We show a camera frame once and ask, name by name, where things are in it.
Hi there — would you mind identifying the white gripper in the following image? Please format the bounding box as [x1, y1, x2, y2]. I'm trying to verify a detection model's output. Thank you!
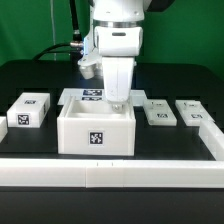
[102, 57, 135, 110]

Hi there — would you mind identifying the white cabinet body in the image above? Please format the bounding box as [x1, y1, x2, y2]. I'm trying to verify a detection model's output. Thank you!
[57, 97, 136, 156]

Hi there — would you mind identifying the white cabinet door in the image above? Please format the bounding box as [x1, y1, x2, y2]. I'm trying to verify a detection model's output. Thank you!
[143, 99, 177, 126]
[175, 100, 213, 126]

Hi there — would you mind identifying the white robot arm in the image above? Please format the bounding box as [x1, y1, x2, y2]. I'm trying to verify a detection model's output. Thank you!
[89, 0, 175, 105]

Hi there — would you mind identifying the white cabinet top block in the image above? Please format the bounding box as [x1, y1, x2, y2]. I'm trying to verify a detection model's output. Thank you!
[7, 92, 50, 128]

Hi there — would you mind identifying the white base tag plate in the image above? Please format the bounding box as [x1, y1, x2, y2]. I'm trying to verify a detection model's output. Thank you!
[58, 88, 147, 107]

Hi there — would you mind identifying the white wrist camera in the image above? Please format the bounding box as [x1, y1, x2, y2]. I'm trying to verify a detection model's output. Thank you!
[78, 52, 101, 79]

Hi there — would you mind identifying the black thick cable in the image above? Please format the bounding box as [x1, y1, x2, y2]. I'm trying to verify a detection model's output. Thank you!
[32, 0, 84, 62]

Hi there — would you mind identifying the white front fence rail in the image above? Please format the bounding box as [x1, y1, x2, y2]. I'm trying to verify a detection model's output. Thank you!
[0, 158, 224, 188]

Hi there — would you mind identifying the white left fence rail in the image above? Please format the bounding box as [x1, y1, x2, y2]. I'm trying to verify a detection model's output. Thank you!
[0, 116, 8, 143]

